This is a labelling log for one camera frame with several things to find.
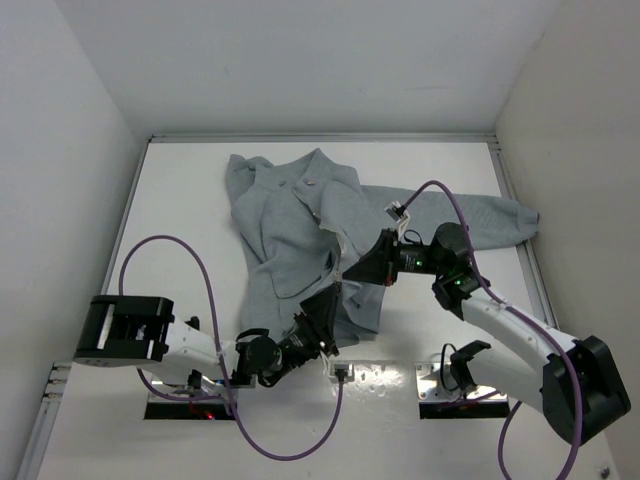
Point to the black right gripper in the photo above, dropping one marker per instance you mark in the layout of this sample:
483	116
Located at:
380	263

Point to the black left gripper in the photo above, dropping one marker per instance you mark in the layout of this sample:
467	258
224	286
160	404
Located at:
321	310

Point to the grey zip jacket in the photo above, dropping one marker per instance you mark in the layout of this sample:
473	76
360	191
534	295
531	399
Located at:
303	221

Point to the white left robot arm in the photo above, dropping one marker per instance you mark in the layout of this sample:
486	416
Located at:
143	332

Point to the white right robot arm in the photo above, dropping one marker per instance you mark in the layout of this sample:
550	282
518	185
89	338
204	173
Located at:
570	381

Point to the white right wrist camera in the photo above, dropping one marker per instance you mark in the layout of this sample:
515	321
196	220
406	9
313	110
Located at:
398	213

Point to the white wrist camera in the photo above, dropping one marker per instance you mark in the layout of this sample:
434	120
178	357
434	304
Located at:
398	213
338	372

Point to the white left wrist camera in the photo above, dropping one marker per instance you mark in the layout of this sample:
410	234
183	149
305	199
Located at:
338	372

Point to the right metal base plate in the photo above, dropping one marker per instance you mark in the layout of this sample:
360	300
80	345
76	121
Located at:
435	385

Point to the metal base plate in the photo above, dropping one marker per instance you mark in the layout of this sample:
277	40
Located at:
435	385
208	392

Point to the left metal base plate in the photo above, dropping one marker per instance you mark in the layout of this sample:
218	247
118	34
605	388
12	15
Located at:
208	392

